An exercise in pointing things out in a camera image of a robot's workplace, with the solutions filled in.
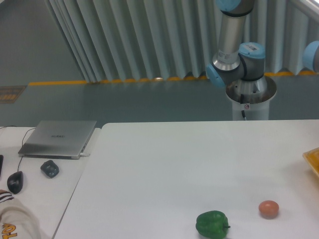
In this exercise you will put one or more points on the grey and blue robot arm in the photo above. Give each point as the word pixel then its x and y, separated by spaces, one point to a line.
pixel 231 44

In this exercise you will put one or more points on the person's cream sleeved forearm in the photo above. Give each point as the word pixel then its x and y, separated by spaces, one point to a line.
pixel 16 220

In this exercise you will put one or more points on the green bell pepper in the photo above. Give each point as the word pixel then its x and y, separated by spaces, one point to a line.
pixel 212 225

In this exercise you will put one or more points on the yellow plastic basket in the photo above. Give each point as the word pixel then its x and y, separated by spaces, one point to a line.
pixel 312 158

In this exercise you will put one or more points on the white folding partition screen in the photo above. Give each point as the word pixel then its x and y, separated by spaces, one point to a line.
pixel 119 40

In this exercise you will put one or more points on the silver closed laptop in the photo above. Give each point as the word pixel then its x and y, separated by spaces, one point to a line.
pixel 61 139

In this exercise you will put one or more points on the dark grey power adapter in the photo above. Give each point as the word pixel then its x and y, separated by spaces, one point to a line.
pixel 50 168

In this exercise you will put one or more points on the brown egg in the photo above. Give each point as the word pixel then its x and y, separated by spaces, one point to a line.
pixel 268 209

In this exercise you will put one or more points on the black computer mouse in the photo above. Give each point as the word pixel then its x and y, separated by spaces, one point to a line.
pixel 15 182

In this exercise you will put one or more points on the black keyboard edge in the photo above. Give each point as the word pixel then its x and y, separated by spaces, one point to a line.
pixel 1 164

